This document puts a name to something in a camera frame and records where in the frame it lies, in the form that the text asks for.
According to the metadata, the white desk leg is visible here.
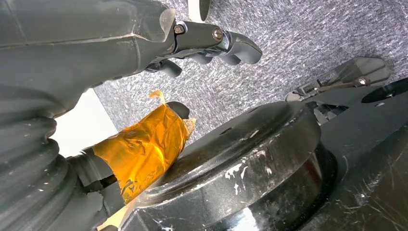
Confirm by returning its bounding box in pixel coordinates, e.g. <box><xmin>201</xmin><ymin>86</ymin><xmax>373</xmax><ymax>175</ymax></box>
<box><xmin>186</xmin><ymin>0</ymin><xmax>212</xmax><ymax>23</ymax></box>

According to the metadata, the black robot body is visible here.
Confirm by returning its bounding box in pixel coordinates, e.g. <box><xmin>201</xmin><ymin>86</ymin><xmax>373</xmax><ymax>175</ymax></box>
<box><xmin>119</xmin><ymin>78</ymin><xmax>408</xmax><ymax>231</ymax></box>

